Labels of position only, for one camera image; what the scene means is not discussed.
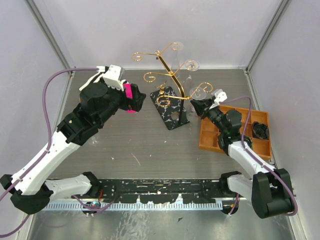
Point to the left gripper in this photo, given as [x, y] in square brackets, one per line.
[136, 103]

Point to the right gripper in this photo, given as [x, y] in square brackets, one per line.
[200, 106]

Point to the clear round wine glass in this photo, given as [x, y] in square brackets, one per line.
[196, 93]

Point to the pink plastic wine glass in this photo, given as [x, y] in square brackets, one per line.
[130, 101]

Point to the gold wine glass rack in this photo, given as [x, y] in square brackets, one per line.
[170, 95]

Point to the clear champagne flute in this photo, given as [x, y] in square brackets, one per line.
[192, 66]
[176, 49]

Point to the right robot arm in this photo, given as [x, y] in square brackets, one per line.
[269, 189]

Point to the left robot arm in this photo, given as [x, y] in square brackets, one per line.
[31, 190]

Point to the orange compartment tray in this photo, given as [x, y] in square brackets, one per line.
[208, 137]

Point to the black coil bottom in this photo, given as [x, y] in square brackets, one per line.
[248, 141]

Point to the black coil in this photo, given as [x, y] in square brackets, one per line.
[248, 141]
[260, 131]

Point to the black coil right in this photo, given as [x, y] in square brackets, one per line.
[260, 131]

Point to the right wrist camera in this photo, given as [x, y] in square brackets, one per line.
[218, 96]

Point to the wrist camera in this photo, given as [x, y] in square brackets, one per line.
[113, 77]
[218, 96]

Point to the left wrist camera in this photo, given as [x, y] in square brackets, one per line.
[113, 77]

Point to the black mounting base plate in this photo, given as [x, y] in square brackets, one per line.
[159, 191]

